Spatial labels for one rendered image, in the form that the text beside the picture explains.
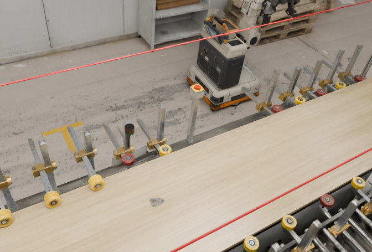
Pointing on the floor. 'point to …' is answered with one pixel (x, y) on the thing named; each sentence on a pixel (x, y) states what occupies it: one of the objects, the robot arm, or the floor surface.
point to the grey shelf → (181, 31)
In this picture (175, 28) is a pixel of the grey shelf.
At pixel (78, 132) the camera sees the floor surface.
